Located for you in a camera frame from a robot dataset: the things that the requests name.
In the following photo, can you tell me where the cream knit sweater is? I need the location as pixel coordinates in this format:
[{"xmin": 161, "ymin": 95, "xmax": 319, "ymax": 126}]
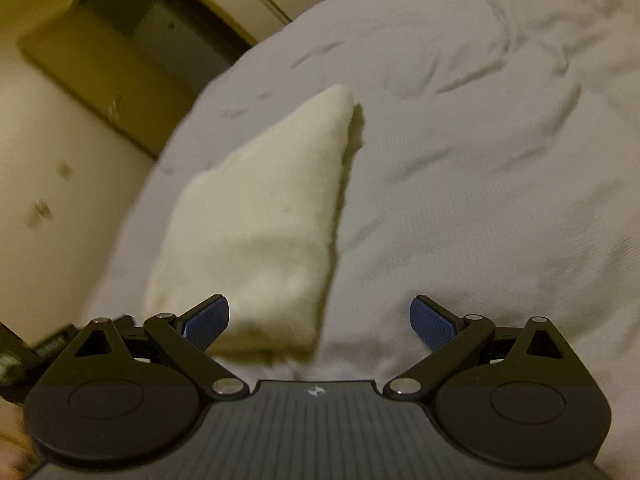
[{"xmin": 143, "ymin": 84, "xmax": 355, "ymax": 354}]

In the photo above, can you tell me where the grey duvet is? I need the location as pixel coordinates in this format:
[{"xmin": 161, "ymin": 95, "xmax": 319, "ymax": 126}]
[{"xmin": 85, "ymin": 0, "xmax": 639, "ymax": 479}]

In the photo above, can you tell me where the wooden door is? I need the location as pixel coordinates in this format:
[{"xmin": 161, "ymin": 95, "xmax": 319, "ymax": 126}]
[{"xmin": 18, "ymin": 3, "xmax": 247, "ymax": 157}]

